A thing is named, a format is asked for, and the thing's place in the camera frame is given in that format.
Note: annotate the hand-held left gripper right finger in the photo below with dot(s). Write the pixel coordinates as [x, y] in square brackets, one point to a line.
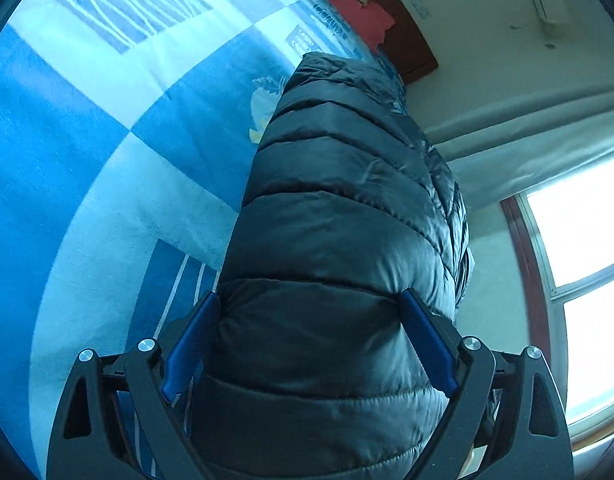
[429, 340]

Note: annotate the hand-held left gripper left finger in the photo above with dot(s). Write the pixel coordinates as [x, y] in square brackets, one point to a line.
[189, 350]

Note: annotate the black puffer jacket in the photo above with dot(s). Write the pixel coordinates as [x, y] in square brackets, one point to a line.
[337, 240]

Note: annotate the pale grey curtain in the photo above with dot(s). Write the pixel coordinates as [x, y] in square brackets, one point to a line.
[517, 150]

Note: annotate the blue patterned bedspread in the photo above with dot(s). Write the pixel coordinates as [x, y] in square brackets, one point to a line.
[112, 135]

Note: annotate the brown wooden headboard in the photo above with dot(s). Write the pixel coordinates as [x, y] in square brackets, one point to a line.
[409, 40]

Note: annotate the red pillow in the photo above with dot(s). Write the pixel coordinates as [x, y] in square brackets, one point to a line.
[357, 15]

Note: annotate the window with brown frame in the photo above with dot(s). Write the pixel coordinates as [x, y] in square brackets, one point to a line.
[582, 285]

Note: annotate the white wall plate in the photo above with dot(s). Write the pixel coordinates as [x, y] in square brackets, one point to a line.
[422, 9]

